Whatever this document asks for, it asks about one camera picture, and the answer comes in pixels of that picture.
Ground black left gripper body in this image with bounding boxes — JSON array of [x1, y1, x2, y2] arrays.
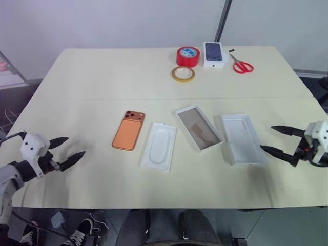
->
[[38, 151, 65, 175]]

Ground yellow tape roll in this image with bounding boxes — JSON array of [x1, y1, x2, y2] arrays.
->
[[171, 66, 196, 84]]

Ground grey metal rack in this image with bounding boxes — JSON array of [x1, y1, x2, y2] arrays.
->
[[0, 50, 34, 91]]

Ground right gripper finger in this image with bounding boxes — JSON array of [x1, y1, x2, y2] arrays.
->
[[271, 125, 305, 138], [259, 145, 298, 168]]

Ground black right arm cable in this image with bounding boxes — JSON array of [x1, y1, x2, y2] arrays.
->
[[309, 156, 328, 169]]

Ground closed white phone box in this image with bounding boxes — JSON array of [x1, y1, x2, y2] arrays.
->
[[202, 42, 230, 70]]

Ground red tape roll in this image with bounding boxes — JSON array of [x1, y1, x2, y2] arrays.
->
[[176, 46, 201, 68]]

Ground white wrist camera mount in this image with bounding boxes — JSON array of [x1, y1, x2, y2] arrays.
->
[[304, 120, 328, 165], [20, 132, 51, 179]]

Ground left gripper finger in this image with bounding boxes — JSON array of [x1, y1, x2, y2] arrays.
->
[[59, 151, 86, 171], [48, 137, 70, 150]]

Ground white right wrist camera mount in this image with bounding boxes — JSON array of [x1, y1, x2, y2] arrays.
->
[[304, 120, 328, 165]]

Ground red handled scissors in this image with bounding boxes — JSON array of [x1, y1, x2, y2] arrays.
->
[[228, 52, 255, 74]]

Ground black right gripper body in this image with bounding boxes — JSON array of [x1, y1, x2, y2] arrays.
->
[[294, 137, 318, 161]]

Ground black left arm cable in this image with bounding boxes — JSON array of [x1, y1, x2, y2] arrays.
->
[[0, 131, 27, 146]]

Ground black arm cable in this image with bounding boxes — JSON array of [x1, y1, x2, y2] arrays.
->
[[309, 156, 328, 169], [0, 131, 27, 146]]

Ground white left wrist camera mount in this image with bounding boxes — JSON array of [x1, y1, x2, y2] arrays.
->
[[20, 132, 51, 179]]

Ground black white sneaker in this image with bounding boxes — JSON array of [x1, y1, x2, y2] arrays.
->
[[60, 217, 95, 246], [19, 221, 39, 246]]

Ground grey metal post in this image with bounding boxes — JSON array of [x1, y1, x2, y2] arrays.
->
[[214, 0, 233, 43]]

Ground white moulded insert tray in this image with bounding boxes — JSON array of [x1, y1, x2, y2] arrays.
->
[[140, 122, 178, 173]]

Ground orange smartphone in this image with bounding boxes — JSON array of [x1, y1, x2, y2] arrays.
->
[[111, 110, 146, 152]]

